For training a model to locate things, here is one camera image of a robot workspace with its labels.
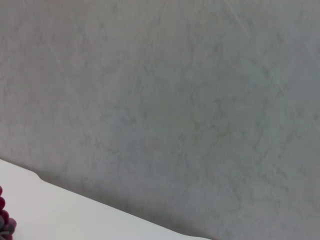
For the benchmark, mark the dark red grape bunch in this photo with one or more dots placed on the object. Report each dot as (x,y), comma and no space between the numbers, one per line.
(5,222)

